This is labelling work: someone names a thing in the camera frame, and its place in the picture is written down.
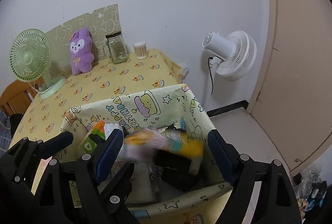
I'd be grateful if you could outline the glass jar with brown lid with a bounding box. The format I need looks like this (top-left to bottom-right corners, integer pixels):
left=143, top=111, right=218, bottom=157
left=105, top=31, right=128, bottom=64

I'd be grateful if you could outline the white standing fan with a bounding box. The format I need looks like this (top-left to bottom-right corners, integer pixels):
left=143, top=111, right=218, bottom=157
left=202, top=30, right=257, bottom=109

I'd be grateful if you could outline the green desk fan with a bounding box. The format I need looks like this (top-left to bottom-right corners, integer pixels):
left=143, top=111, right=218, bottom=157
left=9, top=28, right=66, bottom=99

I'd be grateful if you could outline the green orange tissue packet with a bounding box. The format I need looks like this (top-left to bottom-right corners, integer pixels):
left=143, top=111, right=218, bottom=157
left=78, top=121, right=106, bottom=154

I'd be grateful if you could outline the beige cartoon wall mat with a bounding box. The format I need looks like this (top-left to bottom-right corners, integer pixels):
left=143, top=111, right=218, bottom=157
left=45, top=3, right=122, bottom=78

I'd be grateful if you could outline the blue plaid bedding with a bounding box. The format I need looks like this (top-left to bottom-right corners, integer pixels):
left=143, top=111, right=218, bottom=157
left=0, top=111, right=12, bottom=157

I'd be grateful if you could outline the wooden chair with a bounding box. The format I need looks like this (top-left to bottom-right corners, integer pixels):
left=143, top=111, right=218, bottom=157
left=1, top=78, right=44, bottom=116

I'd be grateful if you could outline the beige door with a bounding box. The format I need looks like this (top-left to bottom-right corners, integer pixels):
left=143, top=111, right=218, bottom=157
left=248, top=0, right=331, bottom=175

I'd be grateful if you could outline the purple plush bunny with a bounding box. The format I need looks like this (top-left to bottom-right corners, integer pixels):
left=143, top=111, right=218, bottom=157
left=69, top=28, right=95, bottom=75

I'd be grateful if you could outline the cartoon-print storage basket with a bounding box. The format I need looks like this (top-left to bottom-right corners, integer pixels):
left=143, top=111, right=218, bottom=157
left=56, top=84, right=232, bottom=223

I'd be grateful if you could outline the cotton swab container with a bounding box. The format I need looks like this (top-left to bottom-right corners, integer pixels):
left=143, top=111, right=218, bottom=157
left=133, top=41, right=148, bottom=60

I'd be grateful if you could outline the black cloth on chair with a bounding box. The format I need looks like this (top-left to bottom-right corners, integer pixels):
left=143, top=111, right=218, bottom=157
left=10, top=113, right=24, bottom=132

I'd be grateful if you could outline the white tissue pack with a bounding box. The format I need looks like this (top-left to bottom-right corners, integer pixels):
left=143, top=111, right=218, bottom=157
left=104, top=123, right=124, bottom=140

